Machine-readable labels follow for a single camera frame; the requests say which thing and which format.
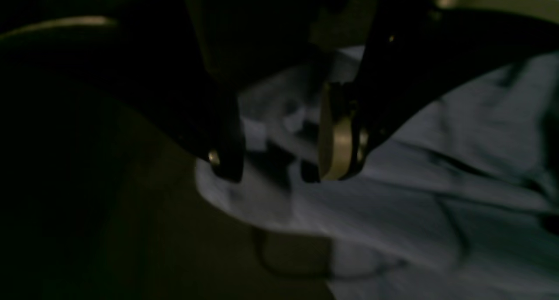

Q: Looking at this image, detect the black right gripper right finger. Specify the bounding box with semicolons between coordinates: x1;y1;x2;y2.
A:
318;0;558;181

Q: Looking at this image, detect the black table cloth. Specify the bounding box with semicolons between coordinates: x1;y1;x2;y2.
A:
1;62;332;300

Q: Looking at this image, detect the light blue t-shirt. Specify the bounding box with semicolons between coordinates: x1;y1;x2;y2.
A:
194;46;559;300

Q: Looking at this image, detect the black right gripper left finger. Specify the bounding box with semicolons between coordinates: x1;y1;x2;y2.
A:
110;0;315;183

